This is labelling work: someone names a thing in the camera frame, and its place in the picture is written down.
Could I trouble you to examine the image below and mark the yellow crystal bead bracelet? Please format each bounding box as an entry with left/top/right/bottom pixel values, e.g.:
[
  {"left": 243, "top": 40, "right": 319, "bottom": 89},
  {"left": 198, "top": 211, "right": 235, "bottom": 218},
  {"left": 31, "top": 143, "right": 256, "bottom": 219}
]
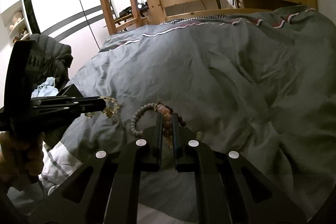
[{"left": 85, "top": 95, "right": 121, "bottom": 119}]

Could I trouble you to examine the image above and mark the black jewelry box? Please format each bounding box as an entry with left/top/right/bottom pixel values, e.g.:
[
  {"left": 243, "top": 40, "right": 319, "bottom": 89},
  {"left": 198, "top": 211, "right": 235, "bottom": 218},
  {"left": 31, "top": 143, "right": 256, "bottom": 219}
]
[{"left": 57, "top": 84, "right": 83, "bottom": 98}]

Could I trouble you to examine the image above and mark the white bead bracelet orange bead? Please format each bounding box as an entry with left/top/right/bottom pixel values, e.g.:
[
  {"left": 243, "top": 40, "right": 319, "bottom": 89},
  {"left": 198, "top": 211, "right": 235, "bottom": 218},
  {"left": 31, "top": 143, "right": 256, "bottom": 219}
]
[{"left": 130, "top": 103, "right": 157, "bottom": 137}]

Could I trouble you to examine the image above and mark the left hand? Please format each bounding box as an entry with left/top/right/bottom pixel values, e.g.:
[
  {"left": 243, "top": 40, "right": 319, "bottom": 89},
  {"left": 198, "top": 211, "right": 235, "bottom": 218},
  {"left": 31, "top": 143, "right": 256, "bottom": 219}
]
[{"left": 1, "top": 132, "right": 45, "bottom": 183}]

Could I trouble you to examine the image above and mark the light blue shirt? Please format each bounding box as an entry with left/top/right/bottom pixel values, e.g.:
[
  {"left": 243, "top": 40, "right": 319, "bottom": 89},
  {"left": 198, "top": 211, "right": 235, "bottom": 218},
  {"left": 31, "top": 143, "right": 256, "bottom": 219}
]
[{"left": 31, "top": 77, "right": 59, "bottom": 98}]

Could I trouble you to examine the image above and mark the black jacket on chair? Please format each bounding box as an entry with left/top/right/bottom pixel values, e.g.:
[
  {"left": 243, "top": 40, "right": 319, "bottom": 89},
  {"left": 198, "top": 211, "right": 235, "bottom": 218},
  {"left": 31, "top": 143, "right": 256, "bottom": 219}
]
[{"left": 30, "top": 34, "right": 74, "bottom": 90}]

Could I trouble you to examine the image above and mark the white sliding wardrobe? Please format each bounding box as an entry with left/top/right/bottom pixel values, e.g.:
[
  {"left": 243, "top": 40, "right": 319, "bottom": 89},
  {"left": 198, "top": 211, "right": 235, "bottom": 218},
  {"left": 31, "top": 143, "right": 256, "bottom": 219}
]
[{"left": 23, "top": 0, "right": 109, "bottom": 77}]

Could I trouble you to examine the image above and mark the grey striped duvet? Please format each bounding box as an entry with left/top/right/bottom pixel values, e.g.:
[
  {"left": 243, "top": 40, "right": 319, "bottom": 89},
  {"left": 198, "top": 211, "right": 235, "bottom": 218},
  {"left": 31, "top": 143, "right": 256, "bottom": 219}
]
[{"left": 7, "top": 4, "right": 336, "bottom": 223}]

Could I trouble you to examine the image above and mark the wall shelf with toys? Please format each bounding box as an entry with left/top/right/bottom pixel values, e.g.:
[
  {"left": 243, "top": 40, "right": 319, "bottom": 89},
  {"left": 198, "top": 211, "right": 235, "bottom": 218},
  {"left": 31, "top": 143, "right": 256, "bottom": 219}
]
[{"left": 1, "top": 0, "right": 31, "bottom": 44}]

